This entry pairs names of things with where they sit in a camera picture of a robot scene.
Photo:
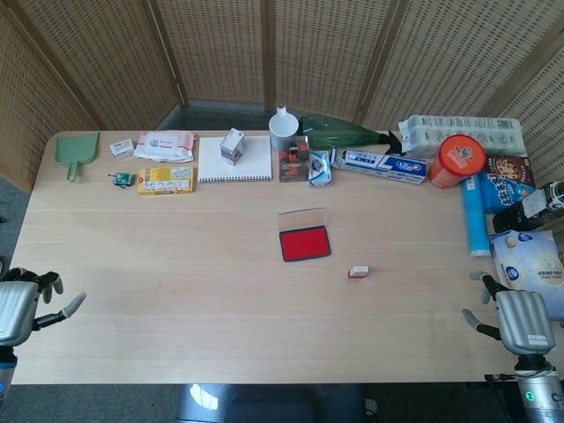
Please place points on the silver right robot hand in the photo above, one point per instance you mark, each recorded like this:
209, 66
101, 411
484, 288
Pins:
524, 319

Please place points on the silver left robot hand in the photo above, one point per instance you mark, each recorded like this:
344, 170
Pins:
17, 308

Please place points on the red and white stamp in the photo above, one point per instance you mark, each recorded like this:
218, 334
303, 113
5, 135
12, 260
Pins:
358, 272

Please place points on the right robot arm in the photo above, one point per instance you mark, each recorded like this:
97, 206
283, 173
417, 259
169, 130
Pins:
539, 394

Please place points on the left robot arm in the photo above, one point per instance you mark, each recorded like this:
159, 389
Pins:
6, 372

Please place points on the red ink pad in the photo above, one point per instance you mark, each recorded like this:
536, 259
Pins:
305, 246

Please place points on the light blue tissue pack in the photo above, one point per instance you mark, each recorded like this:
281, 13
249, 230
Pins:
535, 264

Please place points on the blue cylindrical tube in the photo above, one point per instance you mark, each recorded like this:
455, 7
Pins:
477, 220

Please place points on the dark sauce bottle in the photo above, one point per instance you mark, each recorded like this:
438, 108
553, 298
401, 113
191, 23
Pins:
529, 209

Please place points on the blue snack bag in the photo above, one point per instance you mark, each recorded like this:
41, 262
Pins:
504, 194

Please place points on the brown cookie box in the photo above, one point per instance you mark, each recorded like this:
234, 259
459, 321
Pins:
513, 169

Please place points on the small green toy tank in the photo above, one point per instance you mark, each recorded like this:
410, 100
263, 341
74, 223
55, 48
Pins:
121, 179

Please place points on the green plastic dustpan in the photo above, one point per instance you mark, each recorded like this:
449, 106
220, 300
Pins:
77, 147

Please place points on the orange round canister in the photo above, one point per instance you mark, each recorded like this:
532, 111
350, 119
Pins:
456, 161

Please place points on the small white cardboard box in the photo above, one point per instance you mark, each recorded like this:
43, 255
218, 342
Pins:
121, 148

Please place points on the yellow flat cardboard box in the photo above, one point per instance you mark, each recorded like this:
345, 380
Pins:
166, 181

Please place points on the white noodle package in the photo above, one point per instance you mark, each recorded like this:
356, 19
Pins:
467, 130

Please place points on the white blue toothpaste box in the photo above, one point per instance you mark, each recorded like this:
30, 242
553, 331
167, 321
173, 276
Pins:
383, 165

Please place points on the white pink wet wipes pack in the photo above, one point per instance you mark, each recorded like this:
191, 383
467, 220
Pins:
164, 145

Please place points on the white spiral notebook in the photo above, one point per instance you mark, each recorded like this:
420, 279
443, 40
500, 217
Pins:
211, 161

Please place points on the blue white soap pack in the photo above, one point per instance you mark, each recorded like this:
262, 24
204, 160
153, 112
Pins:
321, 168

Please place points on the small purple white carton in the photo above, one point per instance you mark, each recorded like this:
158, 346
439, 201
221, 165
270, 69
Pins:
232, 146

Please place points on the dark coffee mix box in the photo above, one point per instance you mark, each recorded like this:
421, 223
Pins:
294, 161

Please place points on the white plastic cup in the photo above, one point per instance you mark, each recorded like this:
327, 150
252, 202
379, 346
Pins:
282, 130

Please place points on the wooden woven folding screen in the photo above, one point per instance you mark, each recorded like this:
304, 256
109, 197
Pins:
211, 48

